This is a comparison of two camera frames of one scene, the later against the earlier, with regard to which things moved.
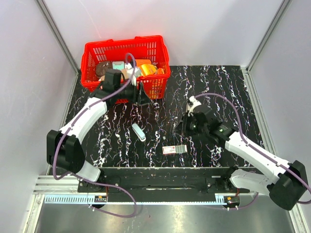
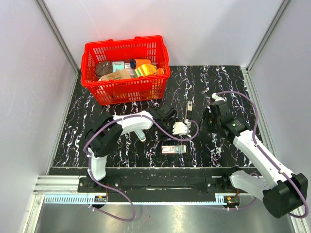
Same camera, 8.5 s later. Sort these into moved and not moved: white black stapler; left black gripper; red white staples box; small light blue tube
Moved: left black gripper
Not moved: small light blue tube; red white staples box; white black stapler
